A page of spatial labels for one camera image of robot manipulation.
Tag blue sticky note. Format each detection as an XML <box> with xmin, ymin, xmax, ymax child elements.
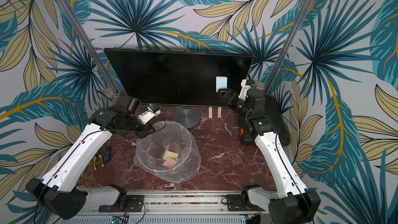
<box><xmin>216</xmin><ymin>76</ymin><xmax>228</xmax><ymax>92</ymax></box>

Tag yellow sticky note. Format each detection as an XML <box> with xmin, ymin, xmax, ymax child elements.
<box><xmin>163</xmin><ymin>150</ymin><xmax>179</xmax><ymax>161</ymax></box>

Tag pink sticky note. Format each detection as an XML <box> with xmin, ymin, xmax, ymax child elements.
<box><xmin>162</xmin><ymin>158</ymin><xmax>177</xmax><ymax>169</ymax></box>

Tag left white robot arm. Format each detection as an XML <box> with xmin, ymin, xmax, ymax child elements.
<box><xmin>26</xmin><ymin>95</ymin><xmax>161</xmax><ymax>220</ymax></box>

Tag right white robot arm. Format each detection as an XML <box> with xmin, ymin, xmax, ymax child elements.
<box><xmin>218</xmin><ymin>88</ymin><xmax>321</xmax><ymax>224</ymax></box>

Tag grey round monitor stand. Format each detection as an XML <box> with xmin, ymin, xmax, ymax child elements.
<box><xmin>172</xmin><ymin>106</ymin><xmax>201</xmax><ymax>129</ymax></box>

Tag black computer monitor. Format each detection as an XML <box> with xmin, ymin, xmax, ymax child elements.
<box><xmin>104</xmin><ymin>48</ymin><xmax>253</xmax><ymax>107</ymax></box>

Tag pink strip left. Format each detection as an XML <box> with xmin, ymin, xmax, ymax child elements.
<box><xmin>208</xmin><ymin>107</ymin><xmax>212</xmax><ymax>119</ymax></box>

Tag black plastic tool case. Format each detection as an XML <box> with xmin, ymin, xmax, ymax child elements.
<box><xmin>237</xmin><ymin>94</ymin><xmax>290</xmax><ymax>147</ymax></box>

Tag bin with clear plastic bag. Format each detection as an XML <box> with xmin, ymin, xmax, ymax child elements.
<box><xmin>134</xmin><ymin>121</ymin><xmax>201</xmax><ymax>183</ymax></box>

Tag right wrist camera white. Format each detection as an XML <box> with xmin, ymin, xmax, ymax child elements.
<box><xmin>238</xmin><ymin>79</ymin><xmax>257</xmax><ymax>100</ymax></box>

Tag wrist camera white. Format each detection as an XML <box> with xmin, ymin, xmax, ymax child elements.
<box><xmin>137</xmin><ymin>103</ymin><xmax>161</xmax><ymax>124</ymax></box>
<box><xmin>238</xmin><ymin>79</ymin><xmax>257</xmax><ymax>100</ymax></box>

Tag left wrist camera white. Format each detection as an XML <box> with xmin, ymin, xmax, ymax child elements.
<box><xmin>137</xmin><ymin>103</ymin><xmax>161</xmax><ymax>124</ymax></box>

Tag green handled screwdriver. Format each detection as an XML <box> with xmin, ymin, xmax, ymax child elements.
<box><xmin>103</xmin><ymin>146</ymin><xmax>112</xmax><ymax>164</ymax></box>

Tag yellow handled pliers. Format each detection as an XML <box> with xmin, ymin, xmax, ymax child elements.
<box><xmin>93</xmin><ymin>151</ymin><xmax>105</xmax><ymax>171</ymax></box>

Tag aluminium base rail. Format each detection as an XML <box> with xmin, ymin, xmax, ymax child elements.
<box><xmin>46</xmin><ymin>190</ymin><xmax>273</xmax><ymax>224</ymax></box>

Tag right aluminium frame post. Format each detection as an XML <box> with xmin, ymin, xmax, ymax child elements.
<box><xmin>263</xmin><ymin>0</ymin><xmax>314</xmax><ymax>95</ymax></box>

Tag aluminium frame post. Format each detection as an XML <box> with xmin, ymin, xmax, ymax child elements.
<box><xmin>56</xmin><ymin>0</ymin><xmax>119</xmax><ymax>95</ymax></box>
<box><xmin>263</xmin><ymin>0</ymin><xmax>314</xmax><ymax>95</ymax></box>

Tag left aluminium frame post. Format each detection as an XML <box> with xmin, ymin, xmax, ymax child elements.
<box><xmin>56</xmin><ymin>0</ymin><xmax>119</xmax><ymax>95</ymax></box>

